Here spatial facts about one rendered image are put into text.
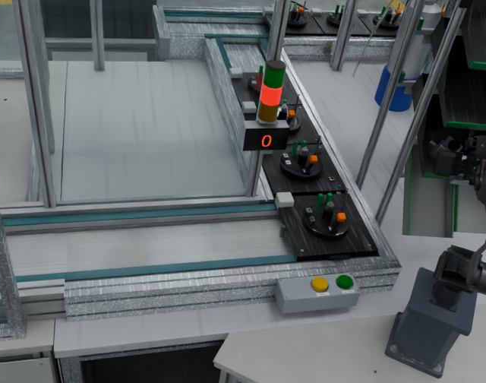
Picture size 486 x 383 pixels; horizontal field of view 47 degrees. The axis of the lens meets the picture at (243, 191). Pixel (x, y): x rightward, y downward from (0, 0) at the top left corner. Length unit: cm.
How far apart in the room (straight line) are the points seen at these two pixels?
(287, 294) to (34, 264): 66
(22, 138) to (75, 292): 80
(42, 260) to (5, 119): 76
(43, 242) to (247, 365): 63
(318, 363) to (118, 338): 50
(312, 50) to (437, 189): 119
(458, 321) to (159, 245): 79
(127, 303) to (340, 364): 55
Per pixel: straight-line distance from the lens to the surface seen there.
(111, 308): 145
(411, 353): 151
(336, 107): 237
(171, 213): 161
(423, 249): 183
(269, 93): 141
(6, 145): 204
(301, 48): 265
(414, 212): 166
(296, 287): 145
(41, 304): 145
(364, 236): 163
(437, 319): 138
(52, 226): 161
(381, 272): 158
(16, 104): 225
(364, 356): 151
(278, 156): 183
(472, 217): 176
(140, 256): 154
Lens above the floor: 206
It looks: 41 degrees down
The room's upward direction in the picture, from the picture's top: 9 degrees clockwise
